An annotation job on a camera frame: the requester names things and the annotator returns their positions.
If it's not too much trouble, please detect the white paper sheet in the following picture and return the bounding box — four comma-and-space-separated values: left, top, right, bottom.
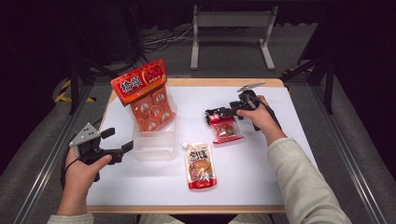
86, 86, 318, 206

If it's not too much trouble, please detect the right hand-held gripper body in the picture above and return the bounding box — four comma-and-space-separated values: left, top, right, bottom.
229, 81, 266, 132

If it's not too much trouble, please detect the bundle of floor cables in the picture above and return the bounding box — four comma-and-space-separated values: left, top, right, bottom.
141, 26, 194, 53

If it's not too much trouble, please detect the hand-held gripper cable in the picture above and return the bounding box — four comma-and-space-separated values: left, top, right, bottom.
59, 133, 82, 191
248, 94, 283, 133

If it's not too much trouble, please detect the white metal stand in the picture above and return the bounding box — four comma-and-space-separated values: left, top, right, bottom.
190, 4, 279, 72

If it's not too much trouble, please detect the person's right hand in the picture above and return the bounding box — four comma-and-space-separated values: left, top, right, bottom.
236, 94, 288, 147

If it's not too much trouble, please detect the right hand-held gripper cable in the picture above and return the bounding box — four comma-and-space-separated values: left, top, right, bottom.
248, 94, 283, 133

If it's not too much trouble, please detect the person's left hand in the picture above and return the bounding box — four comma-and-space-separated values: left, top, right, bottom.
60, 147, 113, 203

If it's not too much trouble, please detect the left hand-held gripper cable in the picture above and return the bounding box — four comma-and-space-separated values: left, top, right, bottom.
59, 133, 82, 191

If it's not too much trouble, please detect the aluminium rail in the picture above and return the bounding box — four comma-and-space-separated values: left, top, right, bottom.
311, 83, 389, 224
12, 83, 95, 224

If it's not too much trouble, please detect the small red black packet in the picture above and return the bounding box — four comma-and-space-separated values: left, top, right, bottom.
205, 111, 245, 146

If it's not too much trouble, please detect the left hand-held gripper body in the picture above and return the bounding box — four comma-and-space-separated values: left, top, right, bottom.
68, 122, 126, 166

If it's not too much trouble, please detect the black tripod stand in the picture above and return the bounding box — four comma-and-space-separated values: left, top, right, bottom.
279, 6, 342, 115
66, 6, 158, 116

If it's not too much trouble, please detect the large orange snack packet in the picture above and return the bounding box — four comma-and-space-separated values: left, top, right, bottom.
109, 59, 177, 133

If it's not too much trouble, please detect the spouted sauce pouch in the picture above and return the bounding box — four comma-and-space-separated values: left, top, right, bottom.
181, 141, 218, 190

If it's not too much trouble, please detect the clear plastic container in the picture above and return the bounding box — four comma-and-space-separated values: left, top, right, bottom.
130, 92, 178, 162

